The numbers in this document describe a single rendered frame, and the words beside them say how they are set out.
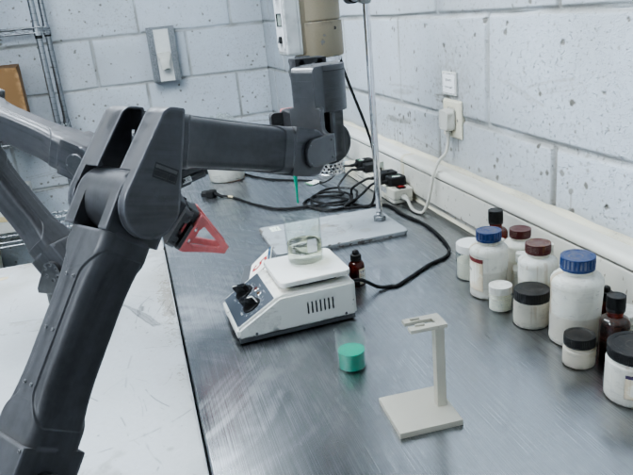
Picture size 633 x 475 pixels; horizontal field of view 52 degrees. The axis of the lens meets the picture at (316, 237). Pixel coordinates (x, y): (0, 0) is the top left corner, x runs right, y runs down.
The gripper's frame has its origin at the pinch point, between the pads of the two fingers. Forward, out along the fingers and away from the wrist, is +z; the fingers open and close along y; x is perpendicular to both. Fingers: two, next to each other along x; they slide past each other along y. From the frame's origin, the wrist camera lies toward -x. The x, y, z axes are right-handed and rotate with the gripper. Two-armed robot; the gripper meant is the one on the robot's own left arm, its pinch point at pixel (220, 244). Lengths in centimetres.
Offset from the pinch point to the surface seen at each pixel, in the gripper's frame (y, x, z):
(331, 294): -11.8, -3.7, 16.3
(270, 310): -11.9, 3.1, 8.9
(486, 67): 16, -55, 32
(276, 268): -4.4, -1.8, 8.9
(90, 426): -24.2, 24.8, -9.2
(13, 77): 201, 19, -52
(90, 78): 235, 5, -26
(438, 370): -40.3, -6.9, 19.2
